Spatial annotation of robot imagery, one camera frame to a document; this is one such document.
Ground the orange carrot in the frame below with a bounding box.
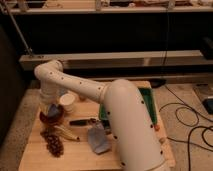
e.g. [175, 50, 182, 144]
[154, 124, 160, 131]

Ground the blue grey cloth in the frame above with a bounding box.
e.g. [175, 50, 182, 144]
[87, 124, 111, 155]

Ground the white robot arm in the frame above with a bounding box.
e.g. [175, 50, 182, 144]
[34, 60, 170, 171]

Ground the black cable on floor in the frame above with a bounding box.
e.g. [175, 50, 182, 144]
[158, 84, 213, 171]

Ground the red bowl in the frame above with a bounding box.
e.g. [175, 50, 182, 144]
[39, 112, 64, 125]

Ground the metal shelf rack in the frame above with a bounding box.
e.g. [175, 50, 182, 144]
[0, 0, 213, 82]

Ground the yellow banana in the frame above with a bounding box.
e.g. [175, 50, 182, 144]
[54, 125, 80, 141]

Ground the wooden board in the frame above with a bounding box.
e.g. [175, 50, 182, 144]
[18, 80, 176, 171]

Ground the white cup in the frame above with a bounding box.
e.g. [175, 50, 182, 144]
[59, 93, 75, 113]

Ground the black handled knife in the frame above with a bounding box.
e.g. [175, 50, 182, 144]
[69, 118, 98, 126]

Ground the green plastic tray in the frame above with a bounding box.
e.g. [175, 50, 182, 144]
[98, 87, 157, 124]

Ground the orange fruit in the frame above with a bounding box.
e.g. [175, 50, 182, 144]
[79, 95, 86, 101]

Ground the blue sponge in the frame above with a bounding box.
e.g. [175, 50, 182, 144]
[47, 104, 63, 118]

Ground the bunch of dark grapes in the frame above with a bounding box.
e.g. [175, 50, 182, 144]
[40, 128, 64, 157]

